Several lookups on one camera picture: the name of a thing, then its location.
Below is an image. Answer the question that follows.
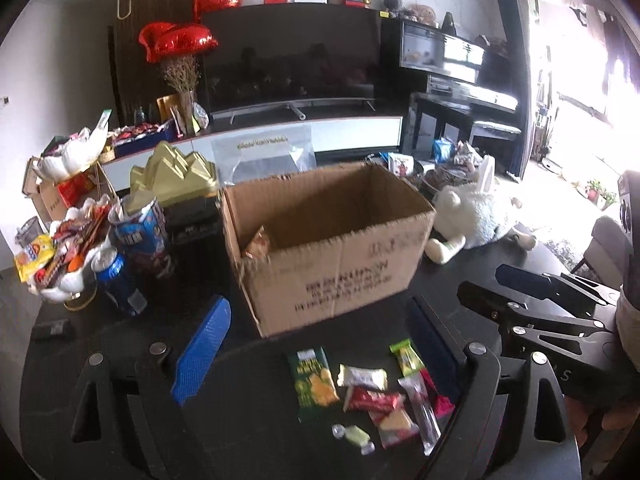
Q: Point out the pink red snack bag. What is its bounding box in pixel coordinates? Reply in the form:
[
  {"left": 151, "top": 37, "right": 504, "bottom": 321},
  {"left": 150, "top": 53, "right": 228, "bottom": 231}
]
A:
[{"left": 420, "top": 368, "right": 456, "bottom": 418}]

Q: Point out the fortune biscuits snack bag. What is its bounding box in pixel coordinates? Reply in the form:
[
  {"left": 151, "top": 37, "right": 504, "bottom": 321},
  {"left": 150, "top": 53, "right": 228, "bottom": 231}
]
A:
[{"left": 242, "top": 226, "right": 274, "bottom": 260}]

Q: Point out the person's right hand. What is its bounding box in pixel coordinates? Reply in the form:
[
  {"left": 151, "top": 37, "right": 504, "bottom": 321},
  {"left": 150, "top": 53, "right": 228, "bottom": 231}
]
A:
[{"left": 564, "top": 396, "right": 639, "bottom": 448}]

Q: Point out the green lime candy packet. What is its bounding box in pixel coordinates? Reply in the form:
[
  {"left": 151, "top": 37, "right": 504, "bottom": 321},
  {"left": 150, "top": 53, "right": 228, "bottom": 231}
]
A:
[{"left": 390, "top": 339, "right": 425, "bottom": 377}]

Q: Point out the clear long candy bar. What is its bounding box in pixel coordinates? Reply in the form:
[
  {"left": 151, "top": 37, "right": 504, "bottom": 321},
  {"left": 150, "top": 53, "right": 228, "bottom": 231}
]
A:
[{"left": 398, "top": 372, "right": 440, "bottom": 456}]

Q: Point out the silver candy packet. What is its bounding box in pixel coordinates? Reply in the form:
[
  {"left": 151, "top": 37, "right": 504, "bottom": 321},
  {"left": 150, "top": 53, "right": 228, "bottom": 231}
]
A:
[{"left": 336, "top": 364, "right": 388, "bottom": 391}]

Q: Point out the yellow cracker packet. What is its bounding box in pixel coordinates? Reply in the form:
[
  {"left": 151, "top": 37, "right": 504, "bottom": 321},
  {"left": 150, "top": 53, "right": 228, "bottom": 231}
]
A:
[{"left": 369, "top": 408, "right": 419, "bottom": 448}]

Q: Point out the white plush toy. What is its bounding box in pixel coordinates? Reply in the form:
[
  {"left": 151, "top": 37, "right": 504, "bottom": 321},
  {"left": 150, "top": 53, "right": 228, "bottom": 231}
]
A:
[{"left": 424, "top": 155, "right": 537, "bottom": 266}]

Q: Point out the red wafer packet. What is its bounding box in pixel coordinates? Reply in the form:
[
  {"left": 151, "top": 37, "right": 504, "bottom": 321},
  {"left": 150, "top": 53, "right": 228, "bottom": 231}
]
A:
[{"left": 343, "top": 386, "right": 404, "bottom": 414}]

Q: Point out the clear wrapped green candy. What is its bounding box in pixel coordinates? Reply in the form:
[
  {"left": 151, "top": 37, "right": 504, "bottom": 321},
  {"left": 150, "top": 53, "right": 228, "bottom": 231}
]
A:
[{"left": 331, "top": 424, "right": 375, "bottom": 456}]

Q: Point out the green chips packet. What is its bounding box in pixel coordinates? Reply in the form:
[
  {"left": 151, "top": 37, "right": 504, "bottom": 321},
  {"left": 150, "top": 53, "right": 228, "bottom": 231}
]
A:
[{"left": 288, "top": 347, "right": 340, "bottom": 420}]

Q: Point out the blue soda can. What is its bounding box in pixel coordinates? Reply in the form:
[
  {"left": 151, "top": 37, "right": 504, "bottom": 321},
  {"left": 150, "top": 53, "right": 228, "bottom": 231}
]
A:
[{"left": 91, "top": 247, "right": 148, "bottom": 316}]

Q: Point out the black box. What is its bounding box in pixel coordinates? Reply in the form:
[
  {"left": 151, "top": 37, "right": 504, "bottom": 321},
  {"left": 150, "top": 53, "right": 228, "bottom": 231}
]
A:
[{"left": 164, "top": 196, "right": 220, "bottom": 246}]

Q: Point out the blue candy tube container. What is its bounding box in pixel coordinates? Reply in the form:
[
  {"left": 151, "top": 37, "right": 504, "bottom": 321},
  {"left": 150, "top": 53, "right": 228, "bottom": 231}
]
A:
[{"left": 107, "top": 191, "right": 172, "bottom": 278}]

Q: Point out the black remote control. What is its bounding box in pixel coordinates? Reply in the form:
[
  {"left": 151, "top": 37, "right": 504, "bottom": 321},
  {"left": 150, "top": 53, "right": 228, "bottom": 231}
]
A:
[{"left": 30, "top": 318, "right": 73, "bottom": 341}]

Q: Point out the brown cardboard box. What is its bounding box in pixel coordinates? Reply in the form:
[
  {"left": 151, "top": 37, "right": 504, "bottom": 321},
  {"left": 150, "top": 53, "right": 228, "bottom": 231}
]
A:
[{"left": 221, "top": 162, "right": 436, "bottom": 338}]

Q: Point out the piano stool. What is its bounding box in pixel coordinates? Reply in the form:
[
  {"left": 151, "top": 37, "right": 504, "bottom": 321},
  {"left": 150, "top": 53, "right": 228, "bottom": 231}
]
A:
[{"left": 469, "top": 120, "right": 521, "bottom": 174}]

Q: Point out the white shell snack bowl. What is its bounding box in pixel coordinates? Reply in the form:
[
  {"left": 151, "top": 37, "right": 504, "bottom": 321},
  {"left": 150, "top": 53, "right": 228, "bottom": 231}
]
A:
[{"left": 14, "top": 194, "right": 115, "bottom": 304}]

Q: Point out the metal snack bowl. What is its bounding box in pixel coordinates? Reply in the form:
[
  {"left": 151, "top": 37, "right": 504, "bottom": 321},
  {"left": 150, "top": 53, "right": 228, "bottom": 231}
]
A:
[{"left": 366, "top": 152, "right": 424, "bottom": 188}]

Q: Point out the gold mountain shaped tin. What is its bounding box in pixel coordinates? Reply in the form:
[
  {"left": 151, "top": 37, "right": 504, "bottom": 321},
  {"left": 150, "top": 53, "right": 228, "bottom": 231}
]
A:
[{"left": 129, "top": 141, "right": 219, "bottom": 208}]

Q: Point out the clear bag of pistachios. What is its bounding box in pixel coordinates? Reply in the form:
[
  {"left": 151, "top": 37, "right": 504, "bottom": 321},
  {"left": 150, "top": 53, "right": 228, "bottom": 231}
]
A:
[{"left": 213, "top": 126, "right": 317, "bottom": 188}]

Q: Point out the black piano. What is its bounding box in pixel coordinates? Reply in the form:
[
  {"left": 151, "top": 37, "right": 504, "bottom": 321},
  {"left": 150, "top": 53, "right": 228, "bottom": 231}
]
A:
[{"left": 376, "top": 18, "right": 524, "bottom": 159}]

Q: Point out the blue snack tray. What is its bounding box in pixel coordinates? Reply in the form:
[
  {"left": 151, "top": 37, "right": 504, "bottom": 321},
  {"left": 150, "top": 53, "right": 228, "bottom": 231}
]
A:
[{"left": 101, "top": 119, "right": 177, "bottom": 162}]

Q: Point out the upper white shell dish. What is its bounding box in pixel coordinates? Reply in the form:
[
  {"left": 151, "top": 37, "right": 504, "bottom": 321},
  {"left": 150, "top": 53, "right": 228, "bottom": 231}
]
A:
[{"left": 30, "top": 127, "right": 108, "bottom": 183}]

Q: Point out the dried flower vase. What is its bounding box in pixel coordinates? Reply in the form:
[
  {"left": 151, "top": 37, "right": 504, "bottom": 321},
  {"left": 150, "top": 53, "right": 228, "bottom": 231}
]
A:
[{"left": 160, "top": 54, "right": 200, "bottom": 138}]

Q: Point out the black television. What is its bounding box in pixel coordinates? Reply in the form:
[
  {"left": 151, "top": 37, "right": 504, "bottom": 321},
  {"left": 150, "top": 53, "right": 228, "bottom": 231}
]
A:
[{"left": 198, "top": 3, "right": 381, "bottom": 112}]

